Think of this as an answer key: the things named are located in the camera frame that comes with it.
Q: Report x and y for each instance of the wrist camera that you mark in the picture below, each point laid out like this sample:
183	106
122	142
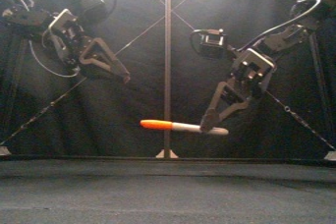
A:
212	43
94	5

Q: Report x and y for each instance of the grey marker pen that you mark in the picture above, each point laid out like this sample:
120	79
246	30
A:
184	126

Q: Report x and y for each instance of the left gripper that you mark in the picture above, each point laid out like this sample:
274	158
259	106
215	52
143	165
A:
66	34

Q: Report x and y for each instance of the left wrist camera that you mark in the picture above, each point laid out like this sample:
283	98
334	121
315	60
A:
94	5

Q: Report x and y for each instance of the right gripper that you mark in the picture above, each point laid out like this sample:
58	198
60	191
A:
251	72

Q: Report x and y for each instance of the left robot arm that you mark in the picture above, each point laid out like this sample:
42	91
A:
26	18

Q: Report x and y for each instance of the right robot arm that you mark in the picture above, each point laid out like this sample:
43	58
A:
286	37

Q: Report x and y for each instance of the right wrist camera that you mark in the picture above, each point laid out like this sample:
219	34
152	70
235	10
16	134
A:
212	43

